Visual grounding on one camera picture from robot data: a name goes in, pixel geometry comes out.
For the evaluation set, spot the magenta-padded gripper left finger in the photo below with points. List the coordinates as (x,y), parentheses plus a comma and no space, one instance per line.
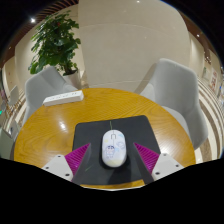
(76,159)

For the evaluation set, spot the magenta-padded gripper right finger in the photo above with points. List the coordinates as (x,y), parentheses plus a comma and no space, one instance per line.
(147,158)

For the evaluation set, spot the green potted plant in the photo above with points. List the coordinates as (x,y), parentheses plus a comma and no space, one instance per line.
(53,40)

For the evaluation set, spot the grey shell chair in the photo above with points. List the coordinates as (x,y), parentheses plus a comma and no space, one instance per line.
(41,88)
(176,90)

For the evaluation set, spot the white printed computer mouse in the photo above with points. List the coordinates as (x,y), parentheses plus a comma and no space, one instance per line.
(114,148)

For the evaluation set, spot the white chair with wooden legs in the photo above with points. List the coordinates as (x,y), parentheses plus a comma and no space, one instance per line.
(14,95)

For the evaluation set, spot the black mouse pad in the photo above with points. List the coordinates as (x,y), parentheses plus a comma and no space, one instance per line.
(90,133)

